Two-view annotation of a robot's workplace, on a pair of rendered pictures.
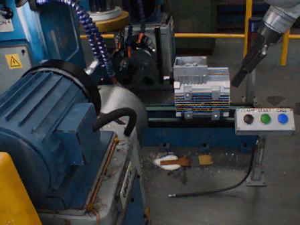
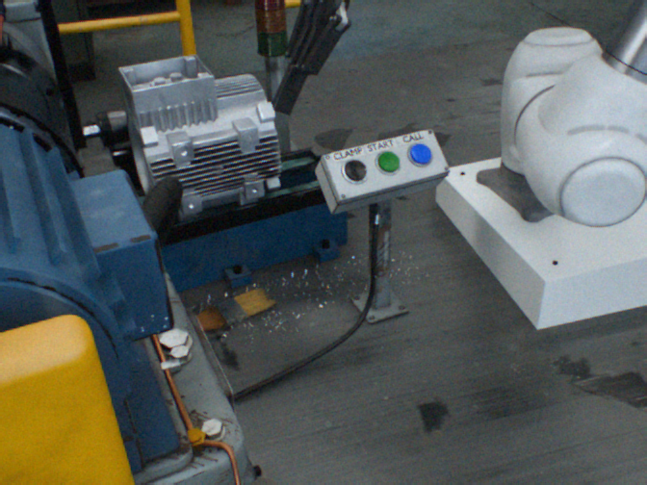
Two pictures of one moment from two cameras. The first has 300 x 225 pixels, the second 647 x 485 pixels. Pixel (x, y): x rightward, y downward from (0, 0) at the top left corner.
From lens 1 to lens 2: 0.24 m
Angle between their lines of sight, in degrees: 30
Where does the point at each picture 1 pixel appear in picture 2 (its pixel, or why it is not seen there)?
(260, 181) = (392, 307)
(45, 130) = (71, 255)
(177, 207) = (249, 422)
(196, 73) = (191, 97)
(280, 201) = (450, 332)
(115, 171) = (188, 342)
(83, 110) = (119, 190)
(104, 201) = (218, 413)
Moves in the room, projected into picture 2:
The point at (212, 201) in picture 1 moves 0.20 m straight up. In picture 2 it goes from (318, 380) to (312, 266)
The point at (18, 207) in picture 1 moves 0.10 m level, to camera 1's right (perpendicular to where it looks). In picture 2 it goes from (120, 470) to (297, 372)
